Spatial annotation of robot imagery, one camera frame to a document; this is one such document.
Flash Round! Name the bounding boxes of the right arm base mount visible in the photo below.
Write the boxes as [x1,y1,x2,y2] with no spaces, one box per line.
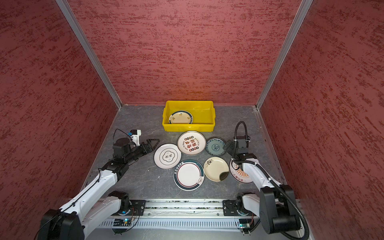
[222,200,250,217]

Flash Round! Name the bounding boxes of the large white plate green rim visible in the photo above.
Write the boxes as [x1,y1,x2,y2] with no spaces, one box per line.
[173,160,205,192]

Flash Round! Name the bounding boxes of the right aluminium corner post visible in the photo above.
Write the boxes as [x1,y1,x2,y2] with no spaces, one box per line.
[256,0,313,111]

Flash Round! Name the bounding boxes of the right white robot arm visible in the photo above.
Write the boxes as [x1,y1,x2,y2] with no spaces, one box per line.
[224,139,309,240]

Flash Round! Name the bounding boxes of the white plate quatrefoil outline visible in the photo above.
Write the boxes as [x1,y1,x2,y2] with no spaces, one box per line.
[154,144,182,170]

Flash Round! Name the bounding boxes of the yellow plastic bin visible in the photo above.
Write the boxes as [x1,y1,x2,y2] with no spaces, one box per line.
[162,101,216,133]

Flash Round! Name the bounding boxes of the small teal patterned plate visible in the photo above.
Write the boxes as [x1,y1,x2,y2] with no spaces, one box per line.
[205,137,226,157]

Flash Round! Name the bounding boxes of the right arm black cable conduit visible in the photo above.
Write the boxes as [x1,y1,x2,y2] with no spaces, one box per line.
[233,120,310,240]

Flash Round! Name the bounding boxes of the left aluminium corner post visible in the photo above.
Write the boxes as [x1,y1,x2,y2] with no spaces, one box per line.
[56,0,124,110]

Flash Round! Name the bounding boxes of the white plate green red rim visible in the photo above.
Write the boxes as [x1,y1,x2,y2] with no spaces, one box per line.
[168,110,194,125]

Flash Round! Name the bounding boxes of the white plate orange sunburst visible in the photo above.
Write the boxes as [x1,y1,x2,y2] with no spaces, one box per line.
[229,160,253,184]

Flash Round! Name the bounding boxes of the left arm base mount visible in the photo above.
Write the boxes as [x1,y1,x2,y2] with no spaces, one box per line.
[117,200,147,216]

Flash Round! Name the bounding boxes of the aluminium mounting rail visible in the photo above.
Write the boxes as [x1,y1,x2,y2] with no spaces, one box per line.
[47,197,316,240]

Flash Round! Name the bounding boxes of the cream plate dark brush mark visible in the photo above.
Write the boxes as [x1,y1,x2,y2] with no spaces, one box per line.
[204,157,230,182]

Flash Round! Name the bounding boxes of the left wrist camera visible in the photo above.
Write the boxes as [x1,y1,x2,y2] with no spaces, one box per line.
[129,130,142,146]

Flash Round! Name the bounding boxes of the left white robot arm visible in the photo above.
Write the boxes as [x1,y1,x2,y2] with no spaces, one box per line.
[35,135,160,240]

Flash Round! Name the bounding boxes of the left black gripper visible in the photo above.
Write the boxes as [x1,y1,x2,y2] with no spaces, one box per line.
[124,139,160,163]

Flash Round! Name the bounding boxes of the aluminium corner post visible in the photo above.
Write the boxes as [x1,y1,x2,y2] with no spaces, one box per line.
[256,0,313,111]
[56,0,124,110]

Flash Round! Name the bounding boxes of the white plate red characters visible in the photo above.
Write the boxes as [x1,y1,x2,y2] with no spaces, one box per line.
[177,131,207,156]

